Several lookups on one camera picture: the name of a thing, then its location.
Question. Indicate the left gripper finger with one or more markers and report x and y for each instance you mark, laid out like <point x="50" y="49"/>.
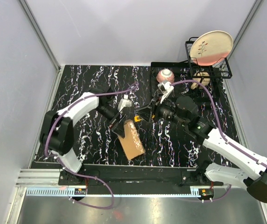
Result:
<point x="117" y="119"/>
<point x="118" y="129"/>

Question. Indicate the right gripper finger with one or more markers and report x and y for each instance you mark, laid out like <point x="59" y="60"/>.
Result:
<point x="155" y="100"/>
<point x="147" y="112"/>

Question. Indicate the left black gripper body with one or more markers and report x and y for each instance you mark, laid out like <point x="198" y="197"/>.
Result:
<point x="107" y="112"/>

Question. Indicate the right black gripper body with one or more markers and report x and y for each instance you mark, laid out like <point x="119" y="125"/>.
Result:
<point x="168" y="113"/>

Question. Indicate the yellow black utility knife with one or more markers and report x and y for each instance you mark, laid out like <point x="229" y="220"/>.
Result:
<point x="137" y="118"/>

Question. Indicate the brown cardboard express box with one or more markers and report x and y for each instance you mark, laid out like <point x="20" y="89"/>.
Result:
<point x="131" y="143"/>

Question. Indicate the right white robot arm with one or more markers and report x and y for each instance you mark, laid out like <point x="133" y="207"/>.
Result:
<point x="251" y="168"/>

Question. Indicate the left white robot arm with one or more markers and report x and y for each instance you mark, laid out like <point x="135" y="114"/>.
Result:
<point x="57" y="132"/>

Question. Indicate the pink patterned bowl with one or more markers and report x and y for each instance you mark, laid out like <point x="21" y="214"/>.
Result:
<point x="165" y="75"/>

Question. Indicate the beige ceramic mug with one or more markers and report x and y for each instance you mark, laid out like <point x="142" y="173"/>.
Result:
<point x="199" y="80"/>

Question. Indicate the cream pink plate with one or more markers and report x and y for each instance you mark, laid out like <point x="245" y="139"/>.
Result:
<point x="211" y="48"/>

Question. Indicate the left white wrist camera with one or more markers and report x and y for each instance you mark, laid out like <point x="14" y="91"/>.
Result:
<point x="124" y="102"/>

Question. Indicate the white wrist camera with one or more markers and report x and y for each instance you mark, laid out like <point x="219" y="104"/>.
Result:
<point x="166" y="89"/>
<point x="124" y="102"/>

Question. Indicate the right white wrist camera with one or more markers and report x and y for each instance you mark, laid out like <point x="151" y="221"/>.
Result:
<point x="166" y="89"/>

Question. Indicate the black wire dish rack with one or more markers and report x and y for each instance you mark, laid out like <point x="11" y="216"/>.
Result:
<point x="188" y="69"/>

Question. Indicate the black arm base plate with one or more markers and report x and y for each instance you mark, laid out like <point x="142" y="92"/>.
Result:
<point x="144" y="174"/>

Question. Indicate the aluminium frame rail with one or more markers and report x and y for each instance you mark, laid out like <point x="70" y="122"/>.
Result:
<point x="35" y="26"/>

